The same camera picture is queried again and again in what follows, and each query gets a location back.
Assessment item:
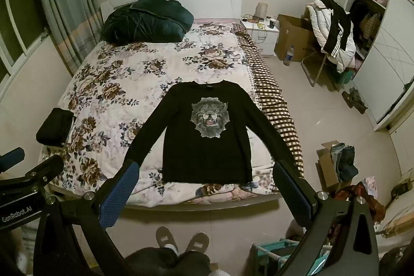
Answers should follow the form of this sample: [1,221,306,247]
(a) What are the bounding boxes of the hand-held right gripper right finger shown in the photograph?
[272,160,380,276]

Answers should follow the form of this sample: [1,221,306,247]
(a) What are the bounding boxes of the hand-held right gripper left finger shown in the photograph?
[32,160,140,276]

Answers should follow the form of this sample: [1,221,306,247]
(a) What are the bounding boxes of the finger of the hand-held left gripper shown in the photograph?
[0,155,65,191]
[0,147,26,173]

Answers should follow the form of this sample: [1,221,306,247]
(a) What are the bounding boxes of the black lion print sweatshirt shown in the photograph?
[124,80,303,184]

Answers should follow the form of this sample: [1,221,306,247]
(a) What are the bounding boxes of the pile of colourful clothes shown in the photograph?
[335,177,385,225]

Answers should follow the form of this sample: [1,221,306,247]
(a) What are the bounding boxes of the hanging dark clothes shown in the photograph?
[349,0,382,40]

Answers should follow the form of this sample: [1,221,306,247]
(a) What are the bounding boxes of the small cardboard box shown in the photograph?
[316,141,353,194]

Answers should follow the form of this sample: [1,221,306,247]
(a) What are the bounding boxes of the folded black cloth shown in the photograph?
[35,108,76,147]

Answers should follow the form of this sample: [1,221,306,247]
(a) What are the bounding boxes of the folded blue jeans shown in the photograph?
[330,143,359,183]

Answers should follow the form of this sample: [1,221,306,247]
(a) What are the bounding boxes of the teal laundry rack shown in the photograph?
[252,239,327,276]

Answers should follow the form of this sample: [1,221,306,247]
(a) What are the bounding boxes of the person's left slipper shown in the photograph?
[155,226,178,255]

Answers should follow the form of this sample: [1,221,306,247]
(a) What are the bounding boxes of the person's slipper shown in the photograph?
[155,226,178,255]
[186,232,210,253]

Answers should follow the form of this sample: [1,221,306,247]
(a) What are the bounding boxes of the person's dark trousers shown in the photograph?
[124,247,212,276]

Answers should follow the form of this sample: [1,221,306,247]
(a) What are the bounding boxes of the person's right slipper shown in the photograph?
[186,232,210,253]

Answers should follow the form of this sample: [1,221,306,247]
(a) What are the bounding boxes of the brown checked bed sheet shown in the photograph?
[234,33,305,176]

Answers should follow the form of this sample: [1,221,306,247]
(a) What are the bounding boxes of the camouflage shoes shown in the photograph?
[342,88,368,114]

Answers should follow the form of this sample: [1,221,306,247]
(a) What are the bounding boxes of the floral blanket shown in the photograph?
[39,20,305,208]

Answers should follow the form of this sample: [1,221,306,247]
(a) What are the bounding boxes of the metal folding chair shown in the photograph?
[301,50,334,87]

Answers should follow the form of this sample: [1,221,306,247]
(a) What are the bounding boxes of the green plastic bin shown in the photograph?
[330,67,353,86]

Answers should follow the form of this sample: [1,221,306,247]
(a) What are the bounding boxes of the white framed window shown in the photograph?
[0,0,49,79]

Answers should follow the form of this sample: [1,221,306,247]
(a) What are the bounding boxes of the white wardrobe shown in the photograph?
[343,0,414,131]

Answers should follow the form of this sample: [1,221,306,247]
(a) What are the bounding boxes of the large cardboard box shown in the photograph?
[274,14,319,63]

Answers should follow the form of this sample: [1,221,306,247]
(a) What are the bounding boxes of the white nightstand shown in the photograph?
[241,17,280,53]

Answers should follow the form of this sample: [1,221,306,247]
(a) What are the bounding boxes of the pale striped curtain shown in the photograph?
[34,0,104,76]

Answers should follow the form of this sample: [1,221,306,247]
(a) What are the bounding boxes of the dark green pillow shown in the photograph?
[100,0,195,45]

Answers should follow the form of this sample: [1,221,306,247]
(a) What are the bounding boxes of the black jacket with white stripes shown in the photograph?
[320,0,353,61]

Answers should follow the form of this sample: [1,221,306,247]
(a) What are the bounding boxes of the beige table lamp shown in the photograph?
[255,2,269,19]

